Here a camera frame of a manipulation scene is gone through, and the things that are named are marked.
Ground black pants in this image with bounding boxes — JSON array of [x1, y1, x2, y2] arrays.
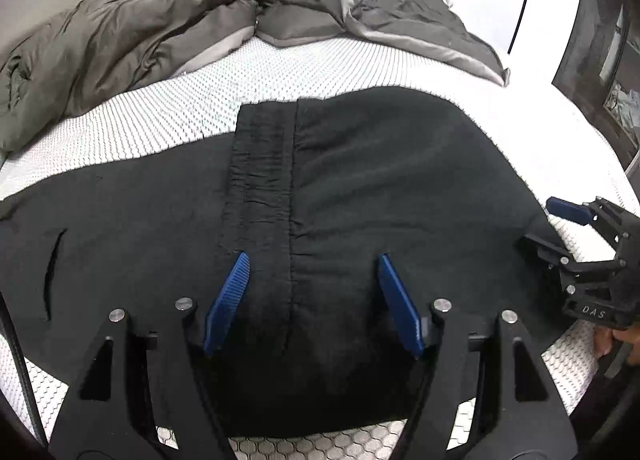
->
[[0, 87, 571, 438]]

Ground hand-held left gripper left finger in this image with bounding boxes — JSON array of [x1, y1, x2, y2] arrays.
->
[[47, 252, 251, 460]]

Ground white honeycomb mattress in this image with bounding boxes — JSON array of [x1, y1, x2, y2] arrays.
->
[[0, 34, 640, 460]]

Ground person's right hand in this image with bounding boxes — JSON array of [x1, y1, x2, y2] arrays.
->
[[592, 326, 640, 361]]

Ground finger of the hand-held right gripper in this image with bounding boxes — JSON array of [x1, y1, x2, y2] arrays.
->
[[520, 235, 629, 291], [546, 196, 640, 268]]

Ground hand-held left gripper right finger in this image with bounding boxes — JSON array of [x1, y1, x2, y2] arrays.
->
[[377, 254, 581, 460]]

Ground grey-green duvet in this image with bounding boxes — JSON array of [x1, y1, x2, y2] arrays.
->
[[0, 0, 511, 153]]

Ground dark cabinet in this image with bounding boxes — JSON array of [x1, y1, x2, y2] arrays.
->
[[552, 0, 640, 181]]

